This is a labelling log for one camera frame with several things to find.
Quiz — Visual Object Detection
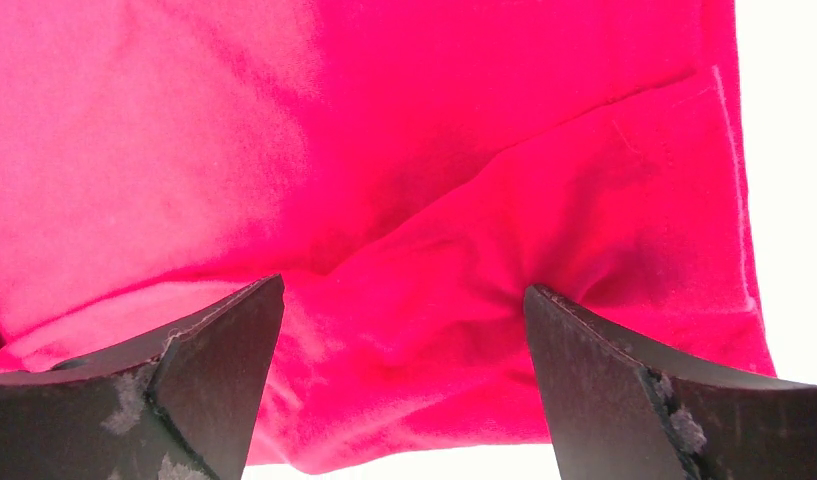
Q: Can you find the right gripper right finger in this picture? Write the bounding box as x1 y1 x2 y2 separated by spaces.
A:
524 285 817 479

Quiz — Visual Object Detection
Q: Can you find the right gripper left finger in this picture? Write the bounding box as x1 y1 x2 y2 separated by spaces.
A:
0 276 285 479

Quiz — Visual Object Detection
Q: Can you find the red t shirt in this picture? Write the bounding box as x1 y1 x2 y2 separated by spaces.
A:
0 1 774 473

